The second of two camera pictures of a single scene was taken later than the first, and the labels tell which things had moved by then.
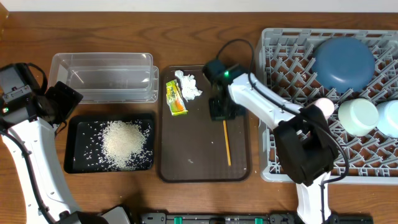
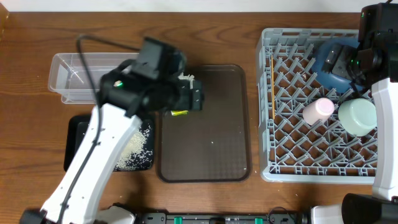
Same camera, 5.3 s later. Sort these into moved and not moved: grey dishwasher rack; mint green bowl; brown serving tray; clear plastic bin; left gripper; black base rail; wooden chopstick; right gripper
Moved: right gripper; left gripper; wooden chopstick
Not moved: grey dishwasher rack; mint green bowl; brown serving tray; black base rail; clear plastic bin
